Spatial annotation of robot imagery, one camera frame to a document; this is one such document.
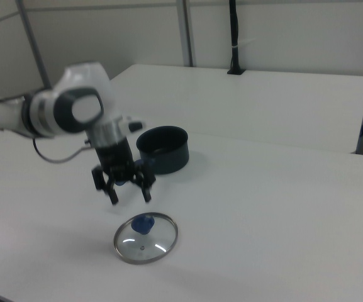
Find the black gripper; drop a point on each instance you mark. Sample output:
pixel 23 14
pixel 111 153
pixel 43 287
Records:
pixel 115 157

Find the glass lid with blue knob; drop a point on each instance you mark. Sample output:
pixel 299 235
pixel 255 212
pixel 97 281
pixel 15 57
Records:
pixel 146 242

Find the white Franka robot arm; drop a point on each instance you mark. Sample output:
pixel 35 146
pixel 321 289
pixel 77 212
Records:
pixel 64 107

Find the black pole with base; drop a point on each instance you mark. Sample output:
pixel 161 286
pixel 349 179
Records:
pixel 235 25

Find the grey slanted metal frame post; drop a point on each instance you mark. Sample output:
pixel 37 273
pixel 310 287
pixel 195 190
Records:
pixel 33 41

